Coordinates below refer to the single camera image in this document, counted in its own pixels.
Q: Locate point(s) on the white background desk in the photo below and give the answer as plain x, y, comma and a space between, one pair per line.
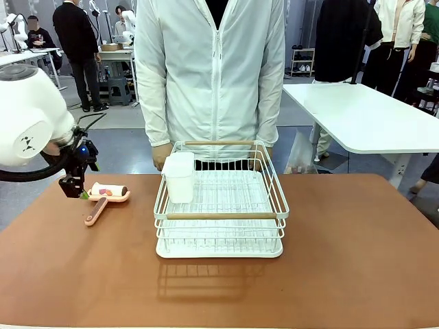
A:
20, 56

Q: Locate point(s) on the person right forearm white sleeve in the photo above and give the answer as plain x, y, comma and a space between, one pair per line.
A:
156, 113

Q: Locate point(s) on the person right hand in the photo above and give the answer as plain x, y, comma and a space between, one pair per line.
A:
161, 156

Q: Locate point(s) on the white plastic cutlery holder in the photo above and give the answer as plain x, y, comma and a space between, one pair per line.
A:
180, 180

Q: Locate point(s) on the person in cream jacket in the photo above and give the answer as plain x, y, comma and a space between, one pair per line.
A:
401, 31

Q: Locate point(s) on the pink lint roller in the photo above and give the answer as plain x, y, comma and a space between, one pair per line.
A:
103, 198

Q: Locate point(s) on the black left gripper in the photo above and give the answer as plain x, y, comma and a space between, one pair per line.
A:
82, 152

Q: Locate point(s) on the person left forearm white sleeve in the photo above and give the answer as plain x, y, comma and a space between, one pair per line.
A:
269, 113

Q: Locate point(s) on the large white table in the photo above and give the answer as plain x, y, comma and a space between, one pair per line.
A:
363, 116

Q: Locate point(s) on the clear plastic bag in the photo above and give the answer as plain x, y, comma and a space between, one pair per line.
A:
302, 154

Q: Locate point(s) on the white drip tray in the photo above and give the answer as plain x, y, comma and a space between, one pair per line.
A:
219, 253

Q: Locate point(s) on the cardboard box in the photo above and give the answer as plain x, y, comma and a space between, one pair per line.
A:
109, 47

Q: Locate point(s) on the person torso white zip jacket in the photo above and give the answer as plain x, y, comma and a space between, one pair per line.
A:
212, 85

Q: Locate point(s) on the black pole stand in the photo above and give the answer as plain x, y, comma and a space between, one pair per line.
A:
361, 41

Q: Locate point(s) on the standing person in black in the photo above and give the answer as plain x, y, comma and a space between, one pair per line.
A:
77, 37

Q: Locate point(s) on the person with white mask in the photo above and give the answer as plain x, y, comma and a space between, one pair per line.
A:
120, 24

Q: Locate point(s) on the wooden shoe rack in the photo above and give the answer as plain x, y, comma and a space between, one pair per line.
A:
303, 61

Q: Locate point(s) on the seated person dark sweater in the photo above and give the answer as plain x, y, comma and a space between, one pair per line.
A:
39, 37

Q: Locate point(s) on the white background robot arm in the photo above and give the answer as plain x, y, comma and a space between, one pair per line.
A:
15, 27

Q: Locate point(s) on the grey step stool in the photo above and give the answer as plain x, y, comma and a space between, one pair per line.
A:
119, 90

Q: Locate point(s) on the person left hand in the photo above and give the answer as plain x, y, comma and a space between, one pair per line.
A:
260, 157

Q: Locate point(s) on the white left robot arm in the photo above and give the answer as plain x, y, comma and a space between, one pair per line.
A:
31, 116

